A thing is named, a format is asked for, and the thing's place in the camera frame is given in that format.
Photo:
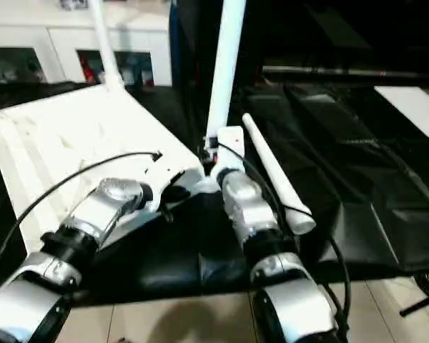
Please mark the white cabinet with glass doors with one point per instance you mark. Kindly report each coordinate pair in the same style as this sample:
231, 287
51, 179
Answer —
57, 35

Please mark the black backdrop cloth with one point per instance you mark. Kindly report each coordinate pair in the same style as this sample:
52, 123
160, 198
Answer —
307, 32

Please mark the black long pole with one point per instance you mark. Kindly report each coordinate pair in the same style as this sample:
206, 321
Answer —
343, 70

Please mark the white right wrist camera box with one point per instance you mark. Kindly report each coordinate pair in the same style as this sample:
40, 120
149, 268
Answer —
232, 150

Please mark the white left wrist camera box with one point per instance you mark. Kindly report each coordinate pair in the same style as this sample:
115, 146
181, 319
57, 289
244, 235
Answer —
171, 168

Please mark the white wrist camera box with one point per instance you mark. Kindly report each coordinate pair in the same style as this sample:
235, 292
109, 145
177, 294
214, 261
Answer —
232, 150
171, 168

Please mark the red packet in cabinet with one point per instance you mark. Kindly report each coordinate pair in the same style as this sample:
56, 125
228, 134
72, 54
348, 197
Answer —
87, 69

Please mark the white plastic table top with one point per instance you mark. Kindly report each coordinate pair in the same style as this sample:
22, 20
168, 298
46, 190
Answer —
75, 118

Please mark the white flat board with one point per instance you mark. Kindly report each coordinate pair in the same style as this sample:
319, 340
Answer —
414, 107

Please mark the black stand foot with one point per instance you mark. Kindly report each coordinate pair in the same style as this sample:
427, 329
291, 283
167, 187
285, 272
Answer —
420, 305

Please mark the black glossy mat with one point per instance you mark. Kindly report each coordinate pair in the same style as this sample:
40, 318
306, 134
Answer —
343, 160

